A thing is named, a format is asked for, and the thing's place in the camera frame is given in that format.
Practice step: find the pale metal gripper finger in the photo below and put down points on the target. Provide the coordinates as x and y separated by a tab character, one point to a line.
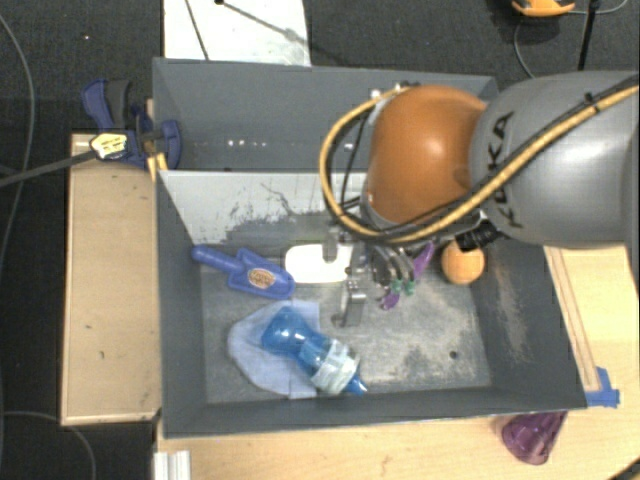
340	310
357	310

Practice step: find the purple plastic toy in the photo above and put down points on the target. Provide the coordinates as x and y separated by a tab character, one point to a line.
424	260

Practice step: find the white rounded block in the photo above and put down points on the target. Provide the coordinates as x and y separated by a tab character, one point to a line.
310	265

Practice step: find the blue spray bottle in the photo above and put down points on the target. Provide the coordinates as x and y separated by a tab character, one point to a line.
290	335

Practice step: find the orange ball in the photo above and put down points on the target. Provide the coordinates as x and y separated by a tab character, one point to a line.
462	265

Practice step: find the grey metal bin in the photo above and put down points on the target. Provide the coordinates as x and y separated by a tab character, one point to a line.
430	338

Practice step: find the blue toy trowel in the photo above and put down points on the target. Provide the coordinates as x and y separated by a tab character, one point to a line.
260	279

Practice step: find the pale blue cloth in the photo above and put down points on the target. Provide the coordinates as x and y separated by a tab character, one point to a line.
247	350

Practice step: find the purple plastic cup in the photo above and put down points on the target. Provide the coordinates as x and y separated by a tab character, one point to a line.
532	435

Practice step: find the pale wood flat board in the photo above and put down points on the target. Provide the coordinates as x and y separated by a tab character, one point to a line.
112	293

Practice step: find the black cylinder on white bracket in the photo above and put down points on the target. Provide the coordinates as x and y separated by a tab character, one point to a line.
476	237

